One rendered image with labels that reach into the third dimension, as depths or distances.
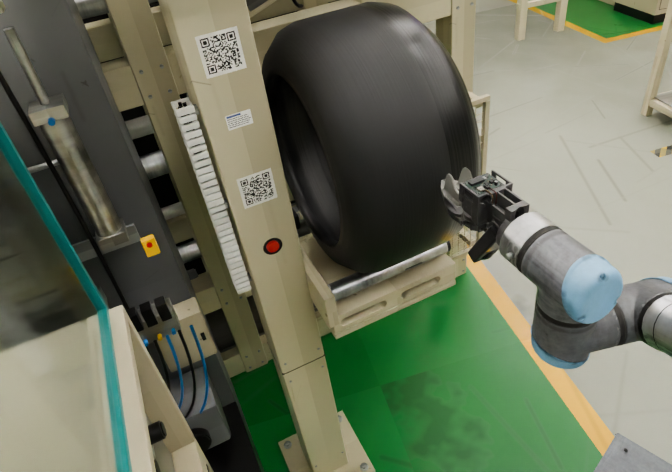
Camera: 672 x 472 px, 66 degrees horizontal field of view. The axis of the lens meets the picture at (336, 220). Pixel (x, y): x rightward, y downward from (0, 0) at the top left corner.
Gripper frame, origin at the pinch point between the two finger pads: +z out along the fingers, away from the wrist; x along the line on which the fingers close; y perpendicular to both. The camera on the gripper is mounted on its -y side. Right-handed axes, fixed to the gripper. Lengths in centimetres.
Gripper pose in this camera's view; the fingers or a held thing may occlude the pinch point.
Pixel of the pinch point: (447, 186)
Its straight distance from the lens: 102.6
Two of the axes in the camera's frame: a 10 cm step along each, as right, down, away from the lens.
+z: -4.2, -5.2, 7.4
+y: -1.3, -7.8, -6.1
